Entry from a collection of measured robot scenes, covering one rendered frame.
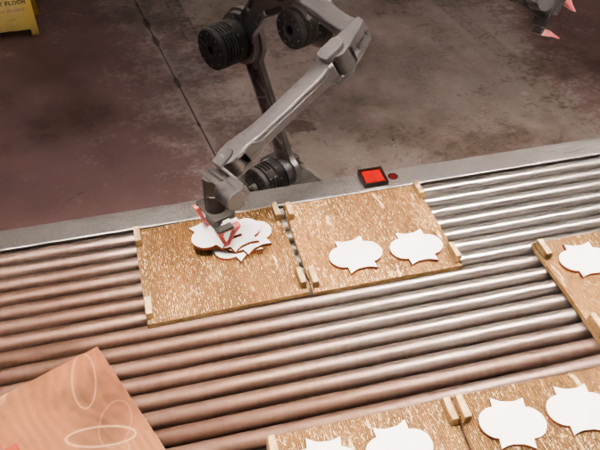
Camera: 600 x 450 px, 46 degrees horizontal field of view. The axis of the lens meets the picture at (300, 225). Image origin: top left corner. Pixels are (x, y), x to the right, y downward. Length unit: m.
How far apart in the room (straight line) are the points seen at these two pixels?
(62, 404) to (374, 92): 3.19
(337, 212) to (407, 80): 2.54
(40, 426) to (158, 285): 0.51
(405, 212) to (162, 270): 0.70
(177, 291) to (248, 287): 0.18
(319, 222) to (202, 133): 2.09
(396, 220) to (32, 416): 1.08
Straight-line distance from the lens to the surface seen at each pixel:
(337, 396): 1.64
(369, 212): 2.04
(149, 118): 4.19
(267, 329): 1.77
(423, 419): 1.61
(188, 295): 1.83
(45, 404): 1.57
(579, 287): 1.96
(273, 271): 1.86
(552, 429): 1.67
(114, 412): 1.52
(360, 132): 4.00
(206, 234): 1.92
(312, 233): 1.97
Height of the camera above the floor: 2.28
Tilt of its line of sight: 42 degrees down
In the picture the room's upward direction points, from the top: straight up
